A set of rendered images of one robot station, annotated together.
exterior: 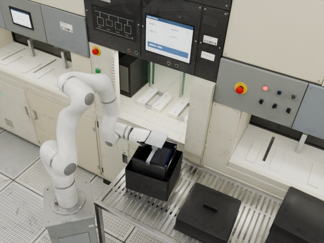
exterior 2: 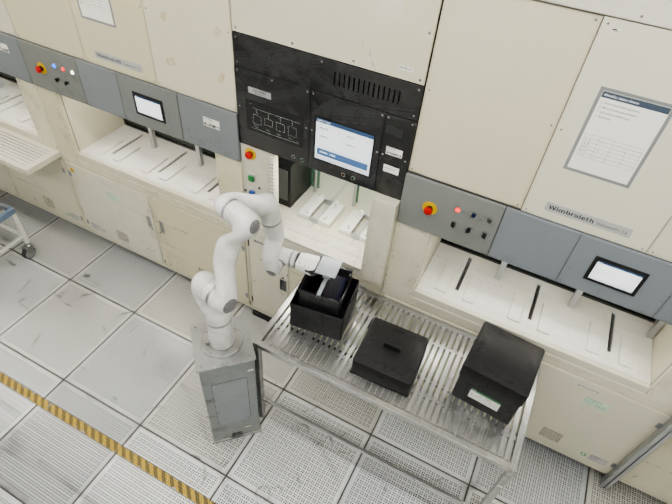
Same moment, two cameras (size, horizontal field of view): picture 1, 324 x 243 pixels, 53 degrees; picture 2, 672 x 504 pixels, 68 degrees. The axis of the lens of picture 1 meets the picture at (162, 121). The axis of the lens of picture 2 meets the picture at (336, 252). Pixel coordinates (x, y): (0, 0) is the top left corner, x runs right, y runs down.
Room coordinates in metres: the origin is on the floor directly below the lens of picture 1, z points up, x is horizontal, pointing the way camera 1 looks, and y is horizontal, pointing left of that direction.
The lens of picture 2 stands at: (-0.26, 0.10, 2.80)
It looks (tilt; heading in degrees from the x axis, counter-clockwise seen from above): 45 degrees down; 356
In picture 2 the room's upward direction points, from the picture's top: 6 degrees clockwise
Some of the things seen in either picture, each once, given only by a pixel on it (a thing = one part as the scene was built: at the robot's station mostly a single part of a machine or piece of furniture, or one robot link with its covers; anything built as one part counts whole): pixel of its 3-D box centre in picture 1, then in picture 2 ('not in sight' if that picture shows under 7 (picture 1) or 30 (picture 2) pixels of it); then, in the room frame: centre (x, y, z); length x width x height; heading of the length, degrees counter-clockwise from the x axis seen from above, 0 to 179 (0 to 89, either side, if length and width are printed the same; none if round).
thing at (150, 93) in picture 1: (155, 99); (321, 210); (2.03, 0.07, 0.89); 0.22 x 0.21 x 0.04; 153
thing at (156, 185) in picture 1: (154, 169); (324, 302); (1.36, 0.03, 0.85); 0.28 x 0.28 x 0.17; 72
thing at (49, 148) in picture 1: (57, 162); (211, 297); (1.17, 0.54, 1.07); 0.19 x 0.12 x 0.24; 48
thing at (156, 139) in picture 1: (154, 157); (325, 288); (1.36, 0.03, 0.96); 0.24 x 0.20 x 0.32; 162
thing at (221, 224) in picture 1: (209, 212); (390, 353); (1.09, -0.29, 0.83); 0.29 x 0.29 x 0.13; 65
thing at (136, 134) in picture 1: (138, 135); (306, 262); (1.39, 0.13, 1.09); 0.11 x 0.10 x 0.07; 72
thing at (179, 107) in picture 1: (186, 111); (362, 225); (1.91, -0.18, 0.89); 0.22 x 0.21 x 0.04; 153
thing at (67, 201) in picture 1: (66, 191); (220, 330); (1.15, 0.52, 0.85); 0.19 x 0.19 x 0.18
